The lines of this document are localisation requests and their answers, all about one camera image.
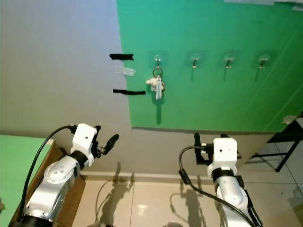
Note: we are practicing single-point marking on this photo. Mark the key bunch with white fob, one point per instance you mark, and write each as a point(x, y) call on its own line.
point(158, 89)

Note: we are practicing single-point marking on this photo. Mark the clear adhesive metal wall hook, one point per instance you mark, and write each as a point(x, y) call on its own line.
point(157, 59)
point(194, 60)
point(229, 60)
point(263, 60)

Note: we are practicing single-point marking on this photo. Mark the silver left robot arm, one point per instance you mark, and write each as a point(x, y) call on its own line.
point(59, 175)

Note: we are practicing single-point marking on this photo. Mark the clear crumpled tape piece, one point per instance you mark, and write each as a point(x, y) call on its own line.
point(128, 72)

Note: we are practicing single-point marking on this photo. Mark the brown wooden table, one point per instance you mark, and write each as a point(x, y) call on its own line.
point(75, 189)

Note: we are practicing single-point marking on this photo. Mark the long black tape strip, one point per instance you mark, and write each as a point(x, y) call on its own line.
point(129, 91)

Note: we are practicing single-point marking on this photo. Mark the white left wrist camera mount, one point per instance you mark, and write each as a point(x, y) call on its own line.
point(83, 137)

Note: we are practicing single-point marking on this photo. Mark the short black tape strip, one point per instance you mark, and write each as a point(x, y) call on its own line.
point(121, 56)

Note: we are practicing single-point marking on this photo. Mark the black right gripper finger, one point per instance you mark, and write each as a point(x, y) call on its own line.
point(223, 136)
point(197, 142)

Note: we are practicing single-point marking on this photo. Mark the green wall sheet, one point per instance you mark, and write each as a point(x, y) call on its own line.
point(208, 28)

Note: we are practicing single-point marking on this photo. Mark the green table mat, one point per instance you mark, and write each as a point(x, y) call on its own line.
point(19, 170)

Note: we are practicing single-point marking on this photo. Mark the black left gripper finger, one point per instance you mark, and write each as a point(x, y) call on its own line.
point(98, 128)
point(112, 141)

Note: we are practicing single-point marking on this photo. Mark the black metal frame table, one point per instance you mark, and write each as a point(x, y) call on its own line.
point(286, 135)

